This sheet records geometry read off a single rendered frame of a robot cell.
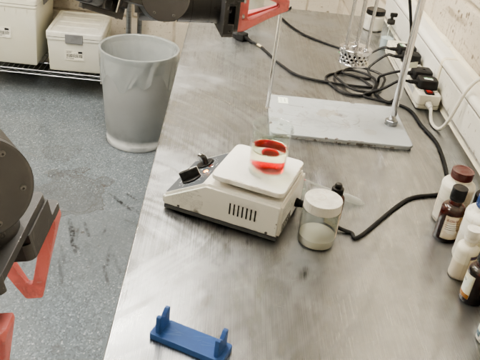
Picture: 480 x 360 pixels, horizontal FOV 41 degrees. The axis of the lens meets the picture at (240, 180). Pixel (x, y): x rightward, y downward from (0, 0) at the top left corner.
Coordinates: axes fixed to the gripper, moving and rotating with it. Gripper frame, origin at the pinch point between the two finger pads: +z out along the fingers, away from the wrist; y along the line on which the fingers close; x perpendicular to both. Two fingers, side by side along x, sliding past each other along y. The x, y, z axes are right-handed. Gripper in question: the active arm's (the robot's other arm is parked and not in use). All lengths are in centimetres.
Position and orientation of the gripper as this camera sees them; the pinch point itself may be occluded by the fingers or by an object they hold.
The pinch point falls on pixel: (282, 4)
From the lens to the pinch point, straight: 90.4
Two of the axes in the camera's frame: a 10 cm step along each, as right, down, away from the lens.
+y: -2.1, -5.4, 8.1
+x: -1.1, 8.4, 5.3
